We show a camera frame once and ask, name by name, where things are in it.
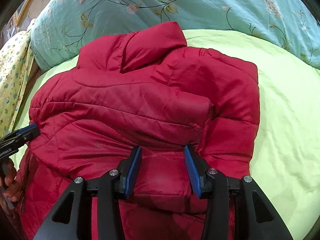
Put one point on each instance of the person's left hand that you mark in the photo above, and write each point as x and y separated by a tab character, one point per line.
14	189

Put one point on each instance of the red quilted puffer jacket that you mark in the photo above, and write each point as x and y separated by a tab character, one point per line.
146	88

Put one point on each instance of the light green bed sheet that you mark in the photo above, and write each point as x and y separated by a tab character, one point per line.
286	149

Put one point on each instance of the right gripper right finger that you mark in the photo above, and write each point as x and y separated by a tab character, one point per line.
255	215

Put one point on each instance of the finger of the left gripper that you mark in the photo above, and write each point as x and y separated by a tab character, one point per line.
28	133

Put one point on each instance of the teal floral quilt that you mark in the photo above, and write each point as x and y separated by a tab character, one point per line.
64	26

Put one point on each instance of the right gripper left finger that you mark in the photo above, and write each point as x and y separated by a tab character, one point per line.
71	216

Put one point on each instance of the yellow cartoon print blanket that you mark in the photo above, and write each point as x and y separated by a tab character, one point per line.
16	63

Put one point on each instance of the gold framed picture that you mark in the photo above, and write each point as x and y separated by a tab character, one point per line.
21	13

